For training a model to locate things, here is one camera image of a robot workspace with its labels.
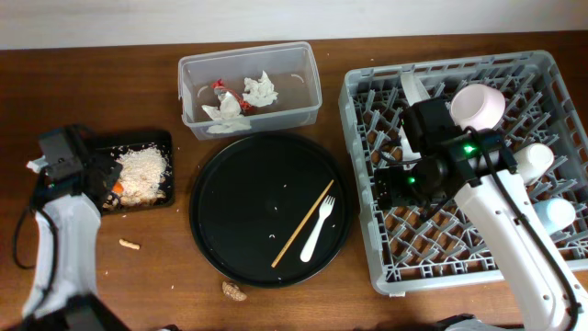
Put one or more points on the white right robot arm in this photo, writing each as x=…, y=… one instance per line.
x=479, y=173

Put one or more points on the wooden chopstick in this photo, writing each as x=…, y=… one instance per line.
x=315, y=206

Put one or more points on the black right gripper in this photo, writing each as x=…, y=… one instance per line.
x=390, y=190

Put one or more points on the brown walnut shell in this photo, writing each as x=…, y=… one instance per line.
x=233, y=292

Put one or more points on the pink bowl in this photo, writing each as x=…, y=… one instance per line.
x=478, y=106

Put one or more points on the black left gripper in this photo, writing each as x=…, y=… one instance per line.
x=113, y=166

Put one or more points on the white cup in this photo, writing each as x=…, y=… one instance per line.
x=533, y=161

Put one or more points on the grey dishwasher rack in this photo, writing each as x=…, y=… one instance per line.
x=407, y=254

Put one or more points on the light blue cup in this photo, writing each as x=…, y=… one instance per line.
x=555, y=214

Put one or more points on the rice and peanut shells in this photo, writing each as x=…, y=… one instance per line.
x=142, y=174

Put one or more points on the grey plate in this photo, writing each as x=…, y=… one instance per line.
x=415, y=92

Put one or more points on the orange carrot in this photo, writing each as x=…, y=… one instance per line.
x=118, y=189

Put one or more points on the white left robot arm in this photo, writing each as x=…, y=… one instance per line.
x=66, y=205

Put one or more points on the stray peanut shell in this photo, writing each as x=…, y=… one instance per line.
x=129, y=244

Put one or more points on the black rectangular tray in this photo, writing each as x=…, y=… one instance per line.
x=116, y=144

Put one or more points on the white plastic fork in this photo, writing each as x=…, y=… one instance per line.
x=325, y=211

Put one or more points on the white tissue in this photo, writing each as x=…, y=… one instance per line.
x=228, y=115
x=259, y=93

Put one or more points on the round black tray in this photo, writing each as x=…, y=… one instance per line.
x=249, y=198

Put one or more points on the red snack wrapper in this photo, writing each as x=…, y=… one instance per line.
x=220, y=89

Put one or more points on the clear plastic bin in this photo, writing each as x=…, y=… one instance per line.
x=290, y=67

